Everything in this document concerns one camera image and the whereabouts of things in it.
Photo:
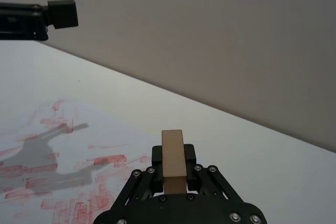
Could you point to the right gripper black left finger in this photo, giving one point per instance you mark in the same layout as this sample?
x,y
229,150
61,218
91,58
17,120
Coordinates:
x,y
157,161

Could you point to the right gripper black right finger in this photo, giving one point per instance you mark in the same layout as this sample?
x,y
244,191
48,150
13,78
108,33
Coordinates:
x,y
190,166

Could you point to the white sheet with red marks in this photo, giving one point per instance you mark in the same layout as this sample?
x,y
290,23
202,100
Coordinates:
x,y
78,137

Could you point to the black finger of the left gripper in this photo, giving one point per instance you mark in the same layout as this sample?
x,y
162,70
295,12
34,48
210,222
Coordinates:
x,y
63,14

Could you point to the tan wooden block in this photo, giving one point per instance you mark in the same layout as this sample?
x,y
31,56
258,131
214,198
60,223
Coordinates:
x,y
172,155

